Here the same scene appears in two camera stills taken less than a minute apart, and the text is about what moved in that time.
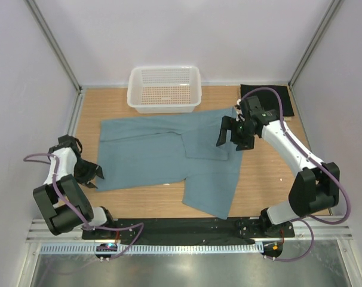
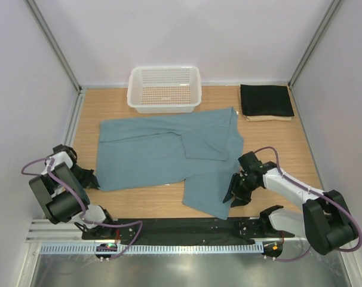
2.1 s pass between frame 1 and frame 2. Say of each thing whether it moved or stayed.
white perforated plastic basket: stayed
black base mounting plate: stayed
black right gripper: moved
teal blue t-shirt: stayed
